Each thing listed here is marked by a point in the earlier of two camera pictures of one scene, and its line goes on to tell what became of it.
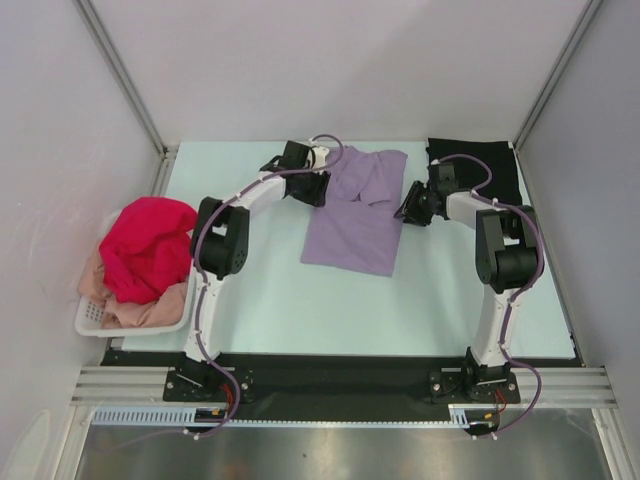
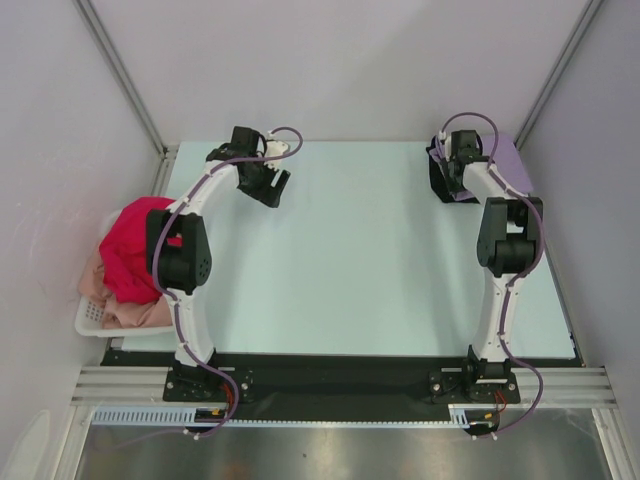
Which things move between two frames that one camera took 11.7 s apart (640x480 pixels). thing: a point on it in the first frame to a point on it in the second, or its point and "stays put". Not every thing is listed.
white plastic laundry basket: (89, 319) stays put
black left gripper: (316, 196) to (267, 194)
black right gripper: (410, 206) to (453, 186)
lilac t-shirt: (357, 225) to (508, 160)
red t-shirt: (146, 250) stays put
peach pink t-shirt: (94, 287) stays put
